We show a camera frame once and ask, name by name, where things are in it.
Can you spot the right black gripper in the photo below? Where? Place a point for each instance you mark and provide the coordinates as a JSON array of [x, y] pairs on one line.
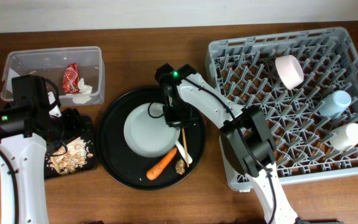
[[175, 122]]

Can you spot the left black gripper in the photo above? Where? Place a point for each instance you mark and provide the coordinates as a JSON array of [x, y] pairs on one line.
[[78, 125]]

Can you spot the white plastic fork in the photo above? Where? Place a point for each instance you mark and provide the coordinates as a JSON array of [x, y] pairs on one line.
[[182, 151]]

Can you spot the grey plate with food scraps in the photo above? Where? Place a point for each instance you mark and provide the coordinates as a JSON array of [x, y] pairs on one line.
[[147, 136]]

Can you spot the red snack wrapper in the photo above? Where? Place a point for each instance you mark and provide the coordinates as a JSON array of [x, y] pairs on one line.
[[71, 79]]

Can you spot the wooden chopstick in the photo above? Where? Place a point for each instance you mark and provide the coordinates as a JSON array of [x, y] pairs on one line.
[[185, 147]]

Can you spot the brown walnut shell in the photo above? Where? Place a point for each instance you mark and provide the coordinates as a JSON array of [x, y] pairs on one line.
[[180, 167]]

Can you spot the orange carrot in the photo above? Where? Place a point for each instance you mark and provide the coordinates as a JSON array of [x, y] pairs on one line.
[[157, 169]]

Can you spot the pink saucer bowl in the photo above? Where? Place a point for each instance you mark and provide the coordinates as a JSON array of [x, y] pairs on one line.
[[289, 70]]

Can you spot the blue plastic cup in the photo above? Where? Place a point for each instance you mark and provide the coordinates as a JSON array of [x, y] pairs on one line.
[[335, 103]]

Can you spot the cream paper cup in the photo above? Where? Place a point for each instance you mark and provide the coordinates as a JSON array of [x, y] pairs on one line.
[[345, 137]]

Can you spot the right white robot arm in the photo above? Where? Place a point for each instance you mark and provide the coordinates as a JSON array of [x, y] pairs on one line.
[[246, 139]]

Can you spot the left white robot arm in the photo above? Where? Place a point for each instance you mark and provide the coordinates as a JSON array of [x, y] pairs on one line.
[[27, 135]]

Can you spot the clear plastic waste bin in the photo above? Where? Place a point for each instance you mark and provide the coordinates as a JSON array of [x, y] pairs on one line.
[[51, 64]]

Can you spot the grey dishwasher rack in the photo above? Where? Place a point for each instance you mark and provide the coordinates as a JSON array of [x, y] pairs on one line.
[[243, 70]]

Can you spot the white crumpled tissue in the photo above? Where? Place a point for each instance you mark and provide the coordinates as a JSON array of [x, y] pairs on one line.
[[82, 93]]

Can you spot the pile of food scraps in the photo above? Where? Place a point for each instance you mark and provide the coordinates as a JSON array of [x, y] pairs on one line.
[[70, 159]]

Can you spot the black rectangular tray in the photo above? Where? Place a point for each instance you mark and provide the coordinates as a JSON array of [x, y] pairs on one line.
[[88, 135]]

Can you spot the round black serving tray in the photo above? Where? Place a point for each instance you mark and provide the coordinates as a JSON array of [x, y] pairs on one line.
[[126, 166]]

